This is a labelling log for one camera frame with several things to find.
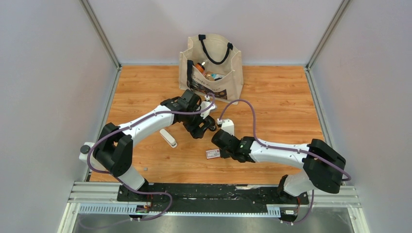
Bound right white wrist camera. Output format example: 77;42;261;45
216;118;235;136

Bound white box with knob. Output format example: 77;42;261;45
79;142;108;171

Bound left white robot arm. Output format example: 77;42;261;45
79;90;217;201

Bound orange capped bottle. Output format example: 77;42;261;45
195;61;206;74

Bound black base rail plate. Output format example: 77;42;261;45
117;183;310;214

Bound black stapler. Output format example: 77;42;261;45
208;124;217;132

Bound packaged items in bag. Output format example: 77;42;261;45
204;71;225;82

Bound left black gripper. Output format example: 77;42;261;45
183;105;212;140

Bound beige canvas tote bag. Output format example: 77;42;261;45
178;33;244;103

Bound white stapler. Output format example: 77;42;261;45
159;129;177;148

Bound staple box with staples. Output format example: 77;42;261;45
206;149;221;159

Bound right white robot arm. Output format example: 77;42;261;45
211;130;347;203

